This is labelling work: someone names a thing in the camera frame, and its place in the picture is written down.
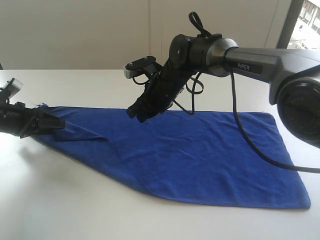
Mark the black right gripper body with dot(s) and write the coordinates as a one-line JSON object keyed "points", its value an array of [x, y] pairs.
{"points": [[162, 90]]}

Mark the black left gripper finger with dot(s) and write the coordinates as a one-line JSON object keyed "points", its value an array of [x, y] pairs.
{"points": [[41, 123]]}

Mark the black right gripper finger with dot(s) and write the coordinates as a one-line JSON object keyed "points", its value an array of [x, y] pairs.
{"points": [[132, 110], [146, 112]]}

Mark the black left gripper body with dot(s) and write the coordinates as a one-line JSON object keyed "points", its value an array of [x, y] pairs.
{"points": [[18, 120]]}

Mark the blue towel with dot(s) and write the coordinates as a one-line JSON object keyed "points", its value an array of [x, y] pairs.
{"points": [[200, 159]]}

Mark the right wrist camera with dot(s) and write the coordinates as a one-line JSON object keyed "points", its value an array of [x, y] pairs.
{"points": [[144, 66]]}

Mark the dark window frame pillar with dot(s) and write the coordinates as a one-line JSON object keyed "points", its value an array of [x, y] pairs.
{"points": [[289, 24]]}

